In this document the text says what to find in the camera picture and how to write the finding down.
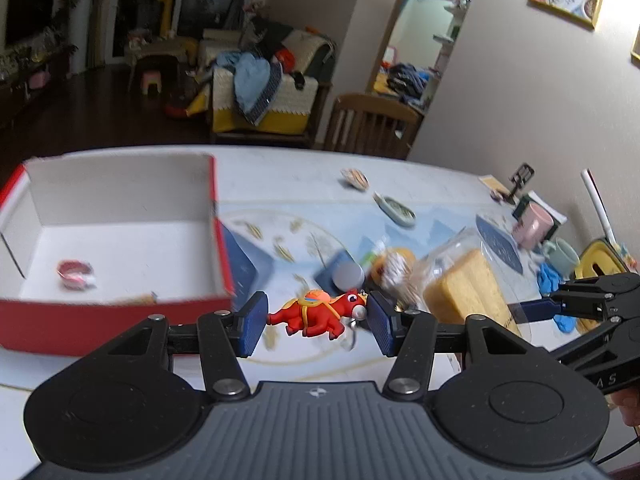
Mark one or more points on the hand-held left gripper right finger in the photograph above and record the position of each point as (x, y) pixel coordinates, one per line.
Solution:
(382, 325)

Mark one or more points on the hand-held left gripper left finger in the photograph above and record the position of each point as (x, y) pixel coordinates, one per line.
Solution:
(252, 322)

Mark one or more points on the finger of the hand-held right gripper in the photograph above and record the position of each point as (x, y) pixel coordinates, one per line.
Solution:
(542, 307)
(595, 340)

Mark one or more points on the red horse toy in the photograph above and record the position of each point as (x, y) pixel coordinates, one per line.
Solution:
(315, 316)

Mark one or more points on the light blue correction tape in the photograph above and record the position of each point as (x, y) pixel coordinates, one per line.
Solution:
(395, 209)

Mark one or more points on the red cardboard box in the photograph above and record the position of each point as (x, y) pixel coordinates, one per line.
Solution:
(110, 240)

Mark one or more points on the person's right hand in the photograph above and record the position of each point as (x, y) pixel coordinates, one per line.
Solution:
(625, 406)

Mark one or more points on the blue cloth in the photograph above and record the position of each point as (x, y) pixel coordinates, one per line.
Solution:
(552, 285)

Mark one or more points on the green mug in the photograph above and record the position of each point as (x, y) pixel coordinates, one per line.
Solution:
(562, 256)

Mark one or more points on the wrapped snack packet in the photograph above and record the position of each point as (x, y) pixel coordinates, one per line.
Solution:
(390, 267)

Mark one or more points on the grey round lid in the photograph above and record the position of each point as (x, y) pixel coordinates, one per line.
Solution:
(348, 276)

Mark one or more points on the dark blue flat object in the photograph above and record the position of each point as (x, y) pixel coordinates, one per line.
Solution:
(242, 262)

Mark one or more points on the yellow container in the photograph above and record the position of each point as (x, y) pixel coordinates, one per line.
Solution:
(600, 262)

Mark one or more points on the bread in plastic bag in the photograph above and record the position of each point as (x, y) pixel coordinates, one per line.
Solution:
(465, 287)

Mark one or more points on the pink mug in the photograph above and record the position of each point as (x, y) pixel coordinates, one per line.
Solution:
(532, 224)

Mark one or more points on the black phone stand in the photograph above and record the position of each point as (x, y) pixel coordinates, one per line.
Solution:
(520, 181)

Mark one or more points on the bunny face plush toy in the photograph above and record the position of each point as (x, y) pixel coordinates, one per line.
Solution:
(355, 178)

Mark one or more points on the red and white small toy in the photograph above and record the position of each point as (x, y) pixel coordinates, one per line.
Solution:
(75, 274)

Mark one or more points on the wooden chair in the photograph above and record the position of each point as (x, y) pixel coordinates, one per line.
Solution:
(370, 125)

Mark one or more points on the yellow sofa with lace cover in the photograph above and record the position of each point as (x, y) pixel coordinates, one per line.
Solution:
(270, 102)

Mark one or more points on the blue clothes pile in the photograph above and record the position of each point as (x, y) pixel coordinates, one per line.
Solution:
(255, 82)

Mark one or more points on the dark clothes pile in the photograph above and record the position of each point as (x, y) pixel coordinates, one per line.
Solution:
(407, 80)

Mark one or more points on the pink stool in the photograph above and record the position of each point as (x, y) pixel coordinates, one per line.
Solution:
(150, 80)

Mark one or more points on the coffee table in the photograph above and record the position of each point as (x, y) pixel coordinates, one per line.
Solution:
(155, 52)

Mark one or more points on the yellow giraffe toy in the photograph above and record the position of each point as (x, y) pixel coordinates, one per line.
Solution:
(165, 12)

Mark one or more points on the dark television cabinet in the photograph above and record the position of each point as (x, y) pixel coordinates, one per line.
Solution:
(30, 77)

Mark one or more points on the white tower air conditioner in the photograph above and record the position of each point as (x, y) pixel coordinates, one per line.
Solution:
(82, 15)

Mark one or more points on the television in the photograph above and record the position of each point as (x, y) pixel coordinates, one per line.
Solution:
(30, 10)

